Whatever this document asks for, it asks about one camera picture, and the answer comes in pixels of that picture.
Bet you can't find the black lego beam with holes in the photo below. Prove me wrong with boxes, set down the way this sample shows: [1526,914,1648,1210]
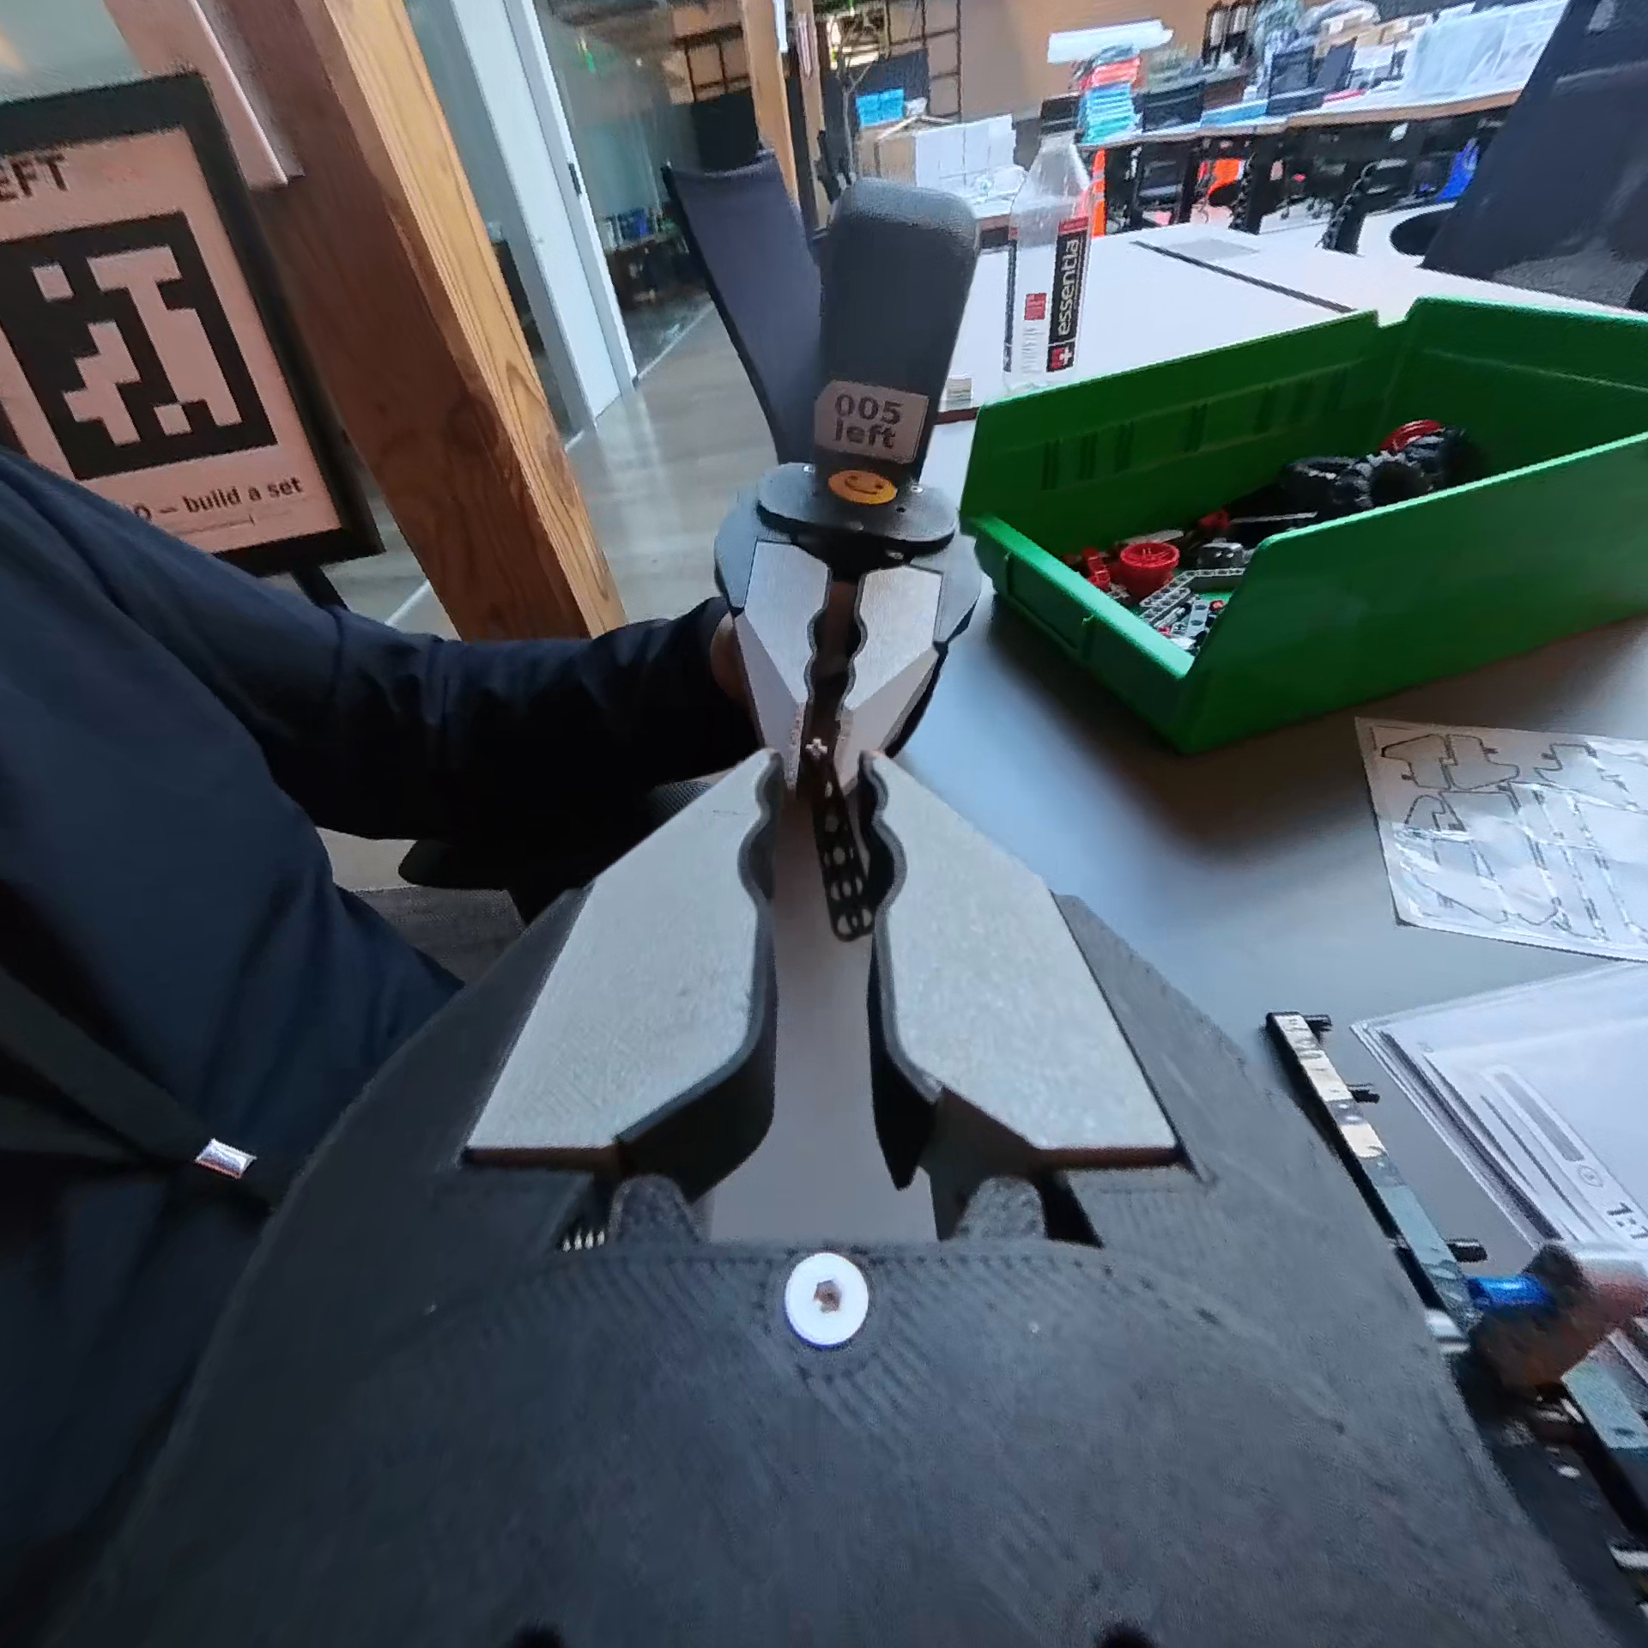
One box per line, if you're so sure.
[804,759,897,943]

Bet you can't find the white cardboard boxes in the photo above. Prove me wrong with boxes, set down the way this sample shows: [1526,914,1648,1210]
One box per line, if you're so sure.
[875,113,1022,194]

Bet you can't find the pile of lego parts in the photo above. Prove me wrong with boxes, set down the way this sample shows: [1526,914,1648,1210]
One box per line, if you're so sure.
[1061,417,1483,651]

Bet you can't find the person's dark jacket torso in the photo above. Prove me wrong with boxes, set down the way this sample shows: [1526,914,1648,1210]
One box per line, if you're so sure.
[0,443,606,1585]

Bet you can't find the black framed marker sign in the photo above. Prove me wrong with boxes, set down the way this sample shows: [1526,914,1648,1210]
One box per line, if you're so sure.
[0,70,385,606]

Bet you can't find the black office chair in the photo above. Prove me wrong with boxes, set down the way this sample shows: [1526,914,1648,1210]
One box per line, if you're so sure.
[1416,0,1648,309]
[663,150,828,464]

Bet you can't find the person's left forearm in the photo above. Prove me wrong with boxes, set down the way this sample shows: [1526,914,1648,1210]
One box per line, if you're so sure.
[231,594,761,851]

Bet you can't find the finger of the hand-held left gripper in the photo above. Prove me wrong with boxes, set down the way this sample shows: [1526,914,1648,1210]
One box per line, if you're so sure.
[732,537,836,776]
[830,562,952,792]

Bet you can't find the green plastic bin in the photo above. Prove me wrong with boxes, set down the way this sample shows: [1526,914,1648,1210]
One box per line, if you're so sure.
[959,298,1648,755]

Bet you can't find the wooden pillar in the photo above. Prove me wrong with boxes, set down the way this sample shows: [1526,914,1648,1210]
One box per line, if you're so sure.
[110,0,626,639]

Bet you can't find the lego instruction booklet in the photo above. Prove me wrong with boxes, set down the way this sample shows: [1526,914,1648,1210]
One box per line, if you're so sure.
[1352,959,1648,1294]

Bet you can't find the lego sticker sheet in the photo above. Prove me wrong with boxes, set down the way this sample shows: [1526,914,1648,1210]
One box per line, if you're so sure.
[1356,717,1648,965]

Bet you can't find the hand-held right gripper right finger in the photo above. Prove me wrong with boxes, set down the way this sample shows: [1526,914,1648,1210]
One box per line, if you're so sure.
[857,755,1181,1190]

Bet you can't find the cluttered background workbench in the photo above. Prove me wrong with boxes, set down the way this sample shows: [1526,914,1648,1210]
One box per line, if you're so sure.
[1069,0,1566,239]

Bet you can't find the clear water bottle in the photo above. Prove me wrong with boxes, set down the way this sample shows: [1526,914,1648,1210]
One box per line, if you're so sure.
[1003,96,1097,394]

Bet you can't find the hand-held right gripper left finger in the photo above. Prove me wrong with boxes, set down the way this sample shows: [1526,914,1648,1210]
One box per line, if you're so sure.
[463,749,791,1202]

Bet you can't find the lego vehicle chassis assembly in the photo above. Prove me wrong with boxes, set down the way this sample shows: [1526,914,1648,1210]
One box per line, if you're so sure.
[1265,1010,1648,1545]

